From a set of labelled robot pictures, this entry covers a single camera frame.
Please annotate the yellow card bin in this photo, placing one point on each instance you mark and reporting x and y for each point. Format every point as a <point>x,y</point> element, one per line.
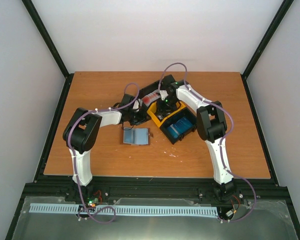
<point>152,114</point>

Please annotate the blue card stack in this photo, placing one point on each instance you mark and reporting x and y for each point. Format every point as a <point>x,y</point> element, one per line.
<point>180,127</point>

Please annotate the red white card stack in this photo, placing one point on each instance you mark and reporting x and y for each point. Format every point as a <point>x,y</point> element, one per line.
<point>151,97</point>

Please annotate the black bin with red cards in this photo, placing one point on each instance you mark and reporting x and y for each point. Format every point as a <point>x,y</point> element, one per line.
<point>146,90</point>

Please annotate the right electronics connector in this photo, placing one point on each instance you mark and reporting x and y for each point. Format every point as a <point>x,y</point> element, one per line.
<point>235,201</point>

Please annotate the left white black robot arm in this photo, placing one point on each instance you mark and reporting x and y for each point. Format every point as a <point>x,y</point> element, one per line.
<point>81,132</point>

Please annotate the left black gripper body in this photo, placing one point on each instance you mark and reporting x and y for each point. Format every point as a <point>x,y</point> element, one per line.
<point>136,119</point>

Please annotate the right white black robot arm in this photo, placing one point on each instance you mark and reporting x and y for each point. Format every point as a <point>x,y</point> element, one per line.
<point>211,127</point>

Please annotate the brown leather card holder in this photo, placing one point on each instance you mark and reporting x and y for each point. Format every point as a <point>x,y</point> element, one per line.
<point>136,136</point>

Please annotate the left electronics board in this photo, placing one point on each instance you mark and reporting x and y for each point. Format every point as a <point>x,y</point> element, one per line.
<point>95,199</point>

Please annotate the black bin with blue cards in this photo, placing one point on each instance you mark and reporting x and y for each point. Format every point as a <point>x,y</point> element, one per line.
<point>189,115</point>

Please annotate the black aluminium frame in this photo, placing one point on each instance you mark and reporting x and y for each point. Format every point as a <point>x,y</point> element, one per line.
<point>54,186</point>

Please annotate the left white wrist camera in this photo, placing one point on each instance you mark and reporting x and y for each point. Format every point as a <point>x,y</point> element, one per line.
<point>137,105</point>

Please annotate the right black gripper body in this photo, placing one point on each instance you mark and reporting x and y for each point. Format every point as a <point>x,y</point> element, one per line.
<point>169,104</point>

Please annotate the light blue cable duct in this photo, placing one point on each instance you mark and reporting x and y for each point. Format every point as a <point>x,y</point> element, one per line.
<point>127,210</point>

